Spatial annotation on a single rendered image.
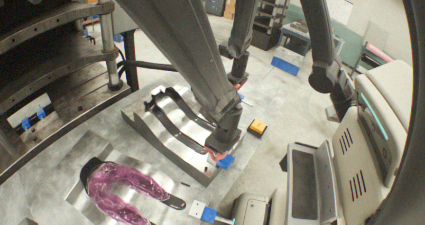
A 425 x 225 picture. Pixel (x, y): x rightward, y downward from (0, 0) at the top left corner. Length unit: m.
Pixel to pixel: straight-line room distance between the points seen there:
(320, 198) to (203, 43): 0.42
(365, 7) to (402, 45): 1.94
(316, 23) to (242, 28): 0.23
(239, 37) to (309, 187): 0.48
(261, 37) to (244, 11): 3.89
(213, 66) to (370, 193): 0.34
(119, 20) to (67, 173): 0.83
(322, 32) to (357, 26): 6.43
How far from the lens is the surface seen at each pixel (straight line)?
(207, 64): 0.17
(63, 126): 1.00
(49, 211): 0.78
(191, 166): 0.57
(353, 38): 6.85
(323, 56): 0.45
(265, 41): 4.36
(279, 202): 0.69
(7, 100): 1.00
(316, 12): 0.40
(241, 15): 0.51
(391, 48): 7.30
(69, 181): 0.62
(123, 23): 1.11
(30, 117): 1.04
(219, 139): 0.46
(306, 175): 0.48
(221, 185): 0.64
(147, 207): 0.53
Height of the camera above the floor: 1.38
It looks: 40 degrees down
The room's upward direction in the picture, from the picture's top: 10 degrees clockwise
